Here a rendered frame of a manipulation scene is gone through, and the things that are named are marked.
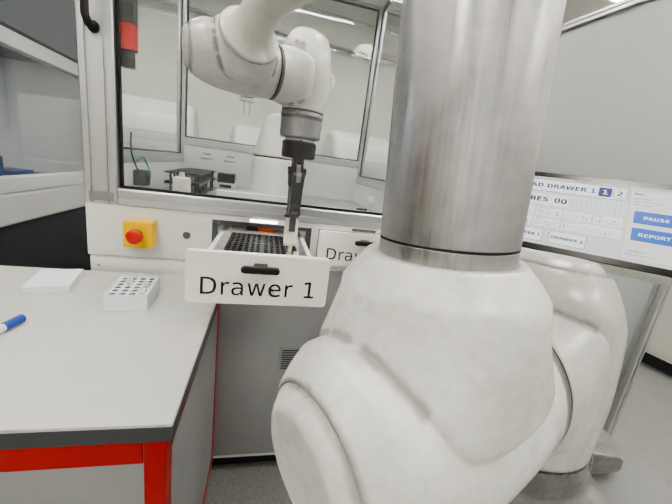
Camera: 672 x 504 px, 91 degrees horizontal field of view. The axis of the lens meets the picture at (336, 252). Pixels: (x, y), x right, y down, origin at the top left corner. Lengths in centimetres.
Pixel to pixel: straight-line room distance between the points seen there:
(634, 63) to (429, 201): 201
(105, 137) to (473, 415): 102
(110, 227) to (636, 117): 212
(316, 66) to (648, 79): 166
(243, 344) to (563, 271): 97
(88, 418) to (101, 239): 63
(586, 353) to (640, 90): 183
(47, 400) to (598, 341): 66
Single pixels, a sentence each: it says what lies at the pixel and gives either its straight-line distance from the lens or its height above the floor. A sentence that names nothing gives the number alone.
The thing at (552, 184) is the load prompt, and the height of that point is 116.
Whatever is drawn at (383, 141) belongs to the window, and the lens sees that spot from 107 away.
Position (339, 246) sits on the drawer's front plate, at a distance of 103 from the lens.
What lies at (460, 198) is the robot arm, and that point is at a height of 111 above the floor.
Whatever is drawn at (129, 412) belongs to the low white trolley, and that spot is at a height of 76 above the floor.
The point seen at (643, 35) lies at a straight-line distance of 223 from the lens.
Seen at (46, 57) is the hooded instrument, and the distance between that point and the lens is 171.
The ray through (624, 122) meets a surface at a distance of 211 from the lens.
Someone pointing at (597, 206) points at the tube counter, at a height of 111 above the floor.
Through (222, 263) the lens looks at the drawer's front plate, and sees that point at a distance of 70.
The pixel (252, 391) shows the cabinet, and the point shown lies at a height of 34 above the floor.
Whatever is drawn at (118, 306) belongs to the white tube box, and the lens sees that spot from 86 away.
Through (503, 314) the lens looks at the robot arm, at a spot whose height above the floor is 105.
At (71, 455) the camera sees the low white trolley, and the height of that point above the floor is 71.
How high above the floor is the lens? 112
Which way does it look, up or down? 14 degrees down
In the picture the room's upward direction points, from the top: 8 degrees clockwise
